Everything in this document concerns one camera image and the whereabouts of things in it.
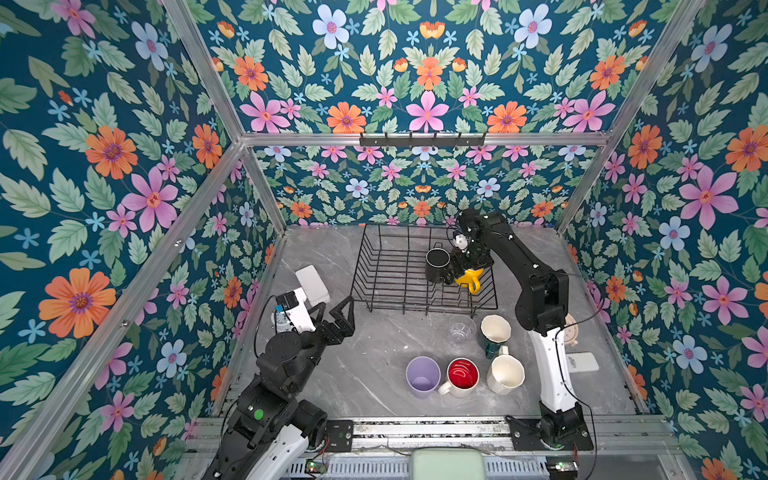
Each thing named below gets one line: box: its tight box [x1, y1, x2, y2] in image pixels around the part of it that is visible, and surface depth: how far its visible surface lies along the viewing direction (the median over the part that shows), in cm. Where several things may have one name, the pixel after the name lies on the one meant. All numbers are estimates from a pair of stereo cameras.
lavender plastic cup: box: [406, 356, 442, 399], surface depth 75 cm
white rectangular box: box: [295, 265, 330, 305], surface depth 100 cm
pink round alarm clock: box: [564, 312, 579, 347], surface depth 90 cm
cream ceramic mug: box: [487, 345, 526, 395], surface depth 78 cm
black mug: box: [425, 242, 454, 285], surface depth 98 cm
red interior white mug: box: [438, 357, 480, 398], surface depth 79 cm
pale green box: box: [409, 447, 485, 480], surface depth 69 cm
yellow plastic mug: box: [454, 268, 485, 295], surface depth 92 cm
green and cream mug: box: [480, 314, 512, 359], surface depth 84 cm
